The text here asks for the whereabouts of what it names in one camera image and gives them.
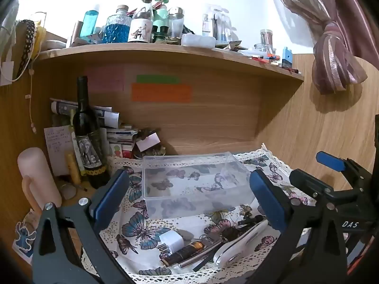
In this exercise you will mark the rolled magazines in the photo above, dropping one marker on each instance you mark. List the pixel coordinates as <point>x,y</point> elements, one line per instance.
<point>103,114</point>

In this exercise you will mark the yellow candle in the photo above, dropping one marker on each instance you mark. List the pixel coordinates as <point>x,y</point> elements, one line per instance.
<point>73,168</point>

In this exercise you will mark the light blue slim bottle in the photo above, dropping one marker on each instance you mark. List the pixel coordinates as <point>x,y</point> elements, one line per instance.
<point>88,20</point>

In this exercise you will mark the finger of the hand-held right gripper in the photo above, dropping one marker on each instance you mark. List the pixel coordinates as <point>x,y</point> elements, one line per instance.
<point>328,159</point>
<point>308,180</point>

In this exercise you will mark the silver metal pen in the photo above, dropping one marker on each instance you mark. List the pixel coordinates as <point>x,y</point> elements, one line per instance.
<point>201,254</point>

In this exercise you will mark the blue faceted glass bottle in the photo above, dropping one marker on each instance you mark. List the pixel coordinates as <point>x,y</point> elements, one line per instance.
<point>116,29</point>

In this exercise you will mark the black lace band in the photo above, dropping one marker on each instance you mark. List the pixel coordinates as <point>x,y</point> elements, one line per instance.
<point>26,44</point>

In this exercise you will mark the small white round candle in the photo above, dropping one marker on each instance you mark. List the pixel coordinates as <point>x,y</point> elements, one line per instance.
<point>68,191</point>

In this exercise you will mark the white charger plug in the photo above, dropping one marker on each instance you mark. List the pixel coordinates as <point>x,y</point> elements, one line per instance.
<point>171,239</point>

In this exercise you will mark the clear plastic storage box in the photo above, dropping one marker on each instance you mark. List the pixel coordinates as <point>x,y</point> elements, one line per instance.
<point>192,183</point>

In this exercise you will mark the clear bottle with white label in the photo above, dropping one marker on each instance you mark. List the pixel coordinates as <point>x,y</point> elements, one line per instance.
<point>140,26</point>

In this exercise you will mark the orange sticky note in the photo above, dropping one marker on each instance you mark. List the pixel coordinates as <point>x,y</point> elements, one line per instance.
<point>161,92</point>

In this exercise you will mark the clear blister package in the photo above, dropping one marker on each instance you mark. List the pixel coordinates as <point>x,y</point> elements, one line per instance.
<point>216,23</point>

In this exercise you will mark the dark wine bottle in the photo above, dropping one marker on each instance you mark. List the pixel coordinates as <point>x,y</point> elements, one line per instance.
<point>88,142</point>

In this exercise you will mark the small glass jar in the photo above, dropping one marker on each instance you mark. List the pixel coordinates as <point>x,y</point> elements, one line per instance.
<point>264,41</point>

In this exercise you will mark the stack of small cartons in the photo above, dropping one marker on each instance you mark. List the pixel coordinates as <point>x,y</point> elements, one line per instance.
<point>121,142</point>

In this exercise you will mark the mint green pump bottle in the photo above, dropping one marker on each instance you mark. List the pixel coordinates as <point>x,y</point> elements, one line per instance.
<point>160,20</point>

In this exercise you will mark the pink sticky note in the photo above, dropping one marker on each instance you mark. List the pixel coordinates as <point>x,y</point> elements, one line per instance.
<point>106,80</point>

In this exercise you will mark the wooden shelf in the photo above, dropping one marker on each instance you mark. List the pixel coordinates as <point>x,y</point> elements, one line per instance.
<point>165,56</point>

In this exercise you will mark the white handwritten note paper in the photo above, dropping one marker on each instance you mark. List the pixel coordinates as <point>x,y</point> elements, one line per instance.
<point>57,151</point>

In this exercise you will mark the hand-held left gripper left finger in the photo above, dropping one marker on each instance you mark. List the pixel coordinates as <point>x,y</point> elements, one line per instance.
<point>114,190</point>

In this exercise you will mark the black hair clip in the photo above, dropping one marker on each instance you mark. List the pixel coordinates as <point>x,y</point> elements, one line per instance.
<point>250,219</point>

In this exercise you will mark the round tin of trinkets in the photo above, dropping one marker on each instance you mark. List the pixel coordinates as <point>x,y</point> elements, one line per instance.
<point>151,151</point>

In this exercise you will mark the green sticky note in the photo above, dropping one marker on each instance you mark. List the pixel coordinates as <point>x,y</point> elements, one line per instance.
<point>158,79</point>

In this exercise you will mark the butterfly print lace cloth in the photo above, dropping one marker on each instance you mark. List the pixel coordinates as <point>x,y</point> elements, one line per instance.
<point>142,230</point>

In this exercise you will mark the mauve striped curtain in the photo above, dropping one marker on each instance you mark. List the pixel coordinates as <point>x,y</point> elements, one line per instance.
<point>334,35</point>

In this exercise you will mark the white oval case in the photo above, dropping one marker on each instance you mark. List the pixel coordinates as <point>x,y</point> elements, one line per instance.
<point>239,244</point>

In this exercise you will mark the white card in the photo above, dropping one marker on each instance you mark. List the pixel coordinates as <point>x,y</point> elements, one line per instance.
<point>147,142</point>

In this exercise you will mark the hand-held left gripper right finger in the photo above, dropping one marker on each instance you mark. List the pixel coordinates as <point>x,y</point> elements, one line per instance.
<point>262,196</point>

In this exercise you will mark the blue cartoon sticker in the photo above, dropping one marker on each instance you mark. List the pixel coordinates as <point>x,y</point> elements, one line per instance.
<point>23,235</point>

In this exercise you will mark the clear glass tumbler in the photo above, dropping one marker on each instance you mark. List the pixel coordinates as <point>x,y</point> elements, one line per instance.
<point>176,23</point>

